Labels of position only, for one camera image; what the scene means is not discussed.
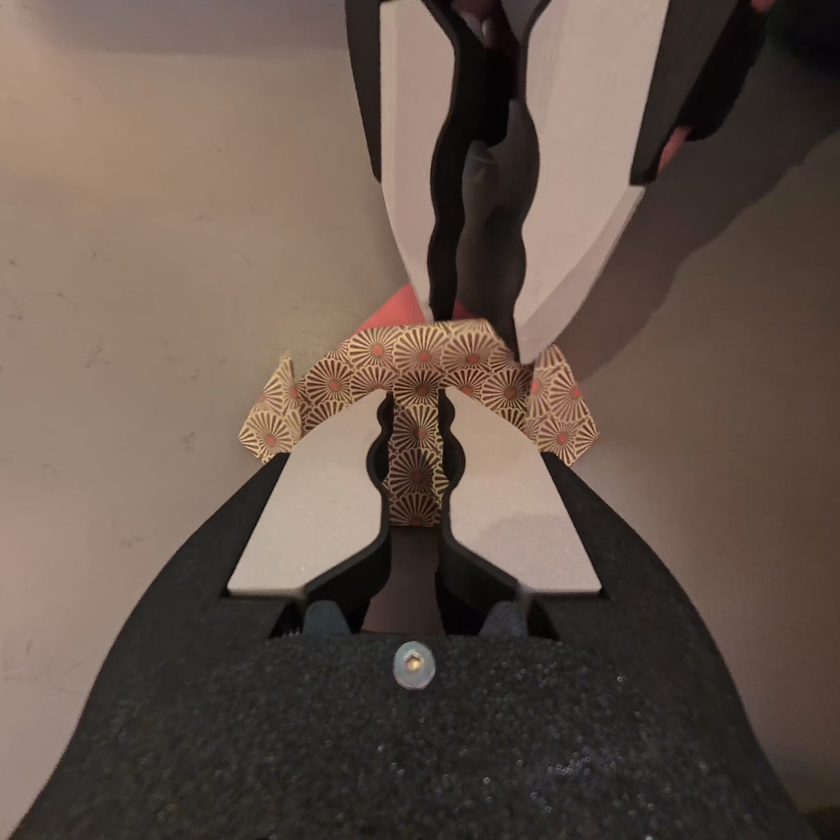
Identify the gold patterned origami paper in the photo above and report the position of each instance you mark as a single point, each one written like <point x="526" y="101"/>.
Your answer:
<point x="420" y="367"/>

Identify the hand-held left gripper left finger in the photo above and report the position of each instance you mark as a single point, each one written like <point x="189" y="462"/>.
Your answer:
<point x="315" y="518"/>

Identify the person's right hand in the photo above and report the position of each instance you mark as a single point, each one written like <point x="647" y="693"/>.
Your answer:
<point x="673" y="145"/>

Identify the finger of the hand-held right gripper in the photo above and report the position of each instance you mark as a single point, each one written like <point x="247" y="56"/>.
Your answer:
<point x="584" y="164"/>
<point x="407" y="131"/>

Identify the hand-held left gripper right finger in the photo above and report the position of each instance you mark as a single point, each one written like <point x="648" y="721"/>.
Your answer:
<point x="518" y="518"/>

